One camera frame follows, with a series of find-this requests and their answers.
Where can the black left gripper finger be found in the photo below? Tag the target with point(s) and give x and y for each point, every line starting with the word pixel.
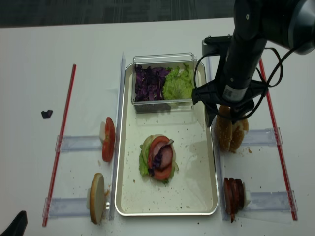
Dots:
pixel 17 226

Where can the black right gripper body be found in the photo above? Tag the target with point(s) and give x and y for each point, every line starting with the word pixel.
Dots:
pixel 210 96

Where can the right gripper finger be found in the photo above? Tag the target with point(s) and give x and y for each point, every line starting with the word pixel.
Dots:
pixel 238 112
pixel 210 113

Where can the sesame bun top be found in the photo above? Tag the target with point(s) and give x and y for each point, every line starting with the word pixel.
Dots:
pixel 223 128

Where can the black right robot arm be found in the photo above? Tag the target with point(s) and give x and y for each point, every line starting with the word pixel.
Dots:
pixel 288 23

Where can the green lettuce in box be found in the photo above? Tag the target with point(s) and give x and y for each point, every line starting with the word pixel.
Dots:
pixel 178 83

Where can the sliced sausage pieces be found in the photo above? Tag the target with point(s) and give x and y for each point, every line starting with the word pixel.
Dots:
pixel 234 193

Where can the tomato slices left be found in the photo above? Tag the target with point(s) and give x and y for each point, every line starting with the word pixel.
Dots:
pixel 109 140

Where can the white tomato pusher block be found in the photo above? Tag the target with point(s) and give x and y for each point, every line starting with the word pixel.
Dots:
pixel 102 132

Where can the torn bun piece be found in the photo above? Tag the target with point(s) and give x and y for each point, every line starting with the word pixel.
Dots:
pixel 239 130

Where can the clear plastic salad box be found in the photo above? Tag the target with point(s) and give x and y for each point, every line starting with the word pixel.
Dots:
pixel 166 60

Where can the shredded purple cabbage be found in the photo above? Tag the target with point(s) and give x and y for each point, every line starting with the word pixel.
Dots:
pixel 149 83

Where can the left red rod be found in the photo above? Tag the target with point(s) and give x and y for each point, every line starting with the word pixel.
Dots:
pixel 57 154

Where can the red rod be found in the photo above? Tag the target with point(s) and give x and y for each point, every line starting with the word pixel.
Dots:
pixel 57 154
pixel 291 198

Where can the cream metal tray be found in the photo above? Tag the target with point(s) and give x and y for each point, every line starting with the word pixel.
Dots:
pixel 193 189

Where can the stacked burger fillings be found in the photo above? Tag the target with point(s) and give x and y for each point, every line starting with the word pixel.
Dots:
pixel 157 158

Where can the white sausage pusher block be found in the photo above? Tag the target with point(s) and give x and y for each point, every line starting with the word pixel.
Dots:
pixel 247 196

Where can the right red rod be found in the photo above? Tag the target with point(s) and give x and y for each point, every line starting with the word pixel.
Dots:
pixel 291 198

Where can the bun bottom slice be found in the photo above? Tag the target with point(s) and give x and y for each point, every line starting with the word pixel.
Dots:
pixel 97 198

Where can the purple cabbage scrap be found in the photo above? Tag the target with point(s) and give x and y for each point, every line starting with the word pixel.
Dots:
pixel 46 114

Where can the upper right clear rail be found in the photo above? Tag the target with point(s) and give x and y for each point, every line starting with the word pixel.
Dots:
pixel 263 137

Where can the clear rail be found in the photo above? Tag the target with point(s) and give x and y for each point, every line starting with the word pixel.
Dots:
pixel 65 207
pixel 68 143
pixel 270 201
pixel 263 137

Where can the lower left clear rail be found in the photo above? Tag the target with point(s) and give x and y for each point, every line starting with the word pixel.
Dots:
pixel 65 207

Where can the upper left clear rail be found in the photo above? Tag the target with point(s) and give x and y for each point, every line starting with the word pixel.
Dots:
pixel 68 143

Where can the lower right clear rail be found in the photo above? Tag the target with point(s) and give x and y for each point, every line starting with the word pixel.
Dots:
pixel 270 201

